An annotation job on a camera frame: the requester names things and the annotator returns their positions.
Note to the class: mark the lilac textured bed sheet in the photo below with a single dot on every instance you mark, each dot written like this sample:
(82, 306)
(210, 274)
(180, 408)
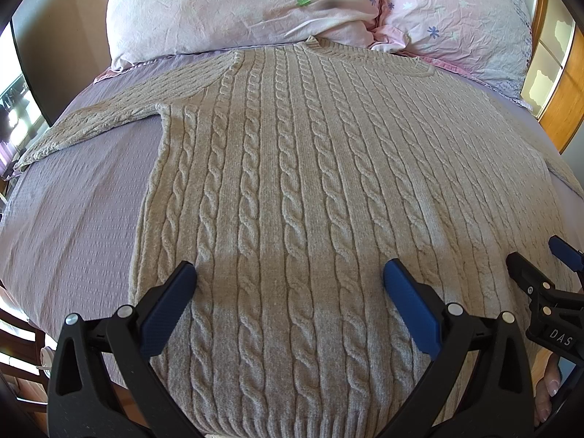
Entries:
(77, 209)

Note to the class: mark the pink floral pillow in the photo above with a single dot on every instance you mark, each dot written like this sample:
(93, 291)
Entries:
(487, 41)

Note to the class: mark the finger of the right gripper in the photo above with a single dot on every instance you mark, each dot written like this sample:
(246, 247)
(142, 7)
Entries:
(527, 276)
(567, 254)

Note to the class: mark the white floral pillow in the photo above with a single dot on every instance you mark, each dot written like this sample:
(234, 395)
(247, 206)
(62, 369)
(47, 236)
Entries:
(143, 30)

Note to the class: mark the wooden headboard frame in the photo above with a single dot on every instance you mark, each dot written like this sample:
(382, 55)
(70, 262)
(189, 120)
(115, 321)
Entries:
(554, 84)

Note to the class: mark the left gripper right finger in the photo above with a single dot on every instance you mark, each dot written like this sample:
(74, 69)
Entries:
(498, 399)

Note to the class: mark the person's right hand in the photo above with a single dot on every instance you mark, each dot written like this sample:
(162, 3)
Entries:
(546, 388)

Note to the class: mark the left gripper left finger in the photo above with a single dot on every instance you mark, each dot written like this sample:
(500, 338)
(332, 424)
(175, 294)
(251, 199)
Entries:
(82, 400)

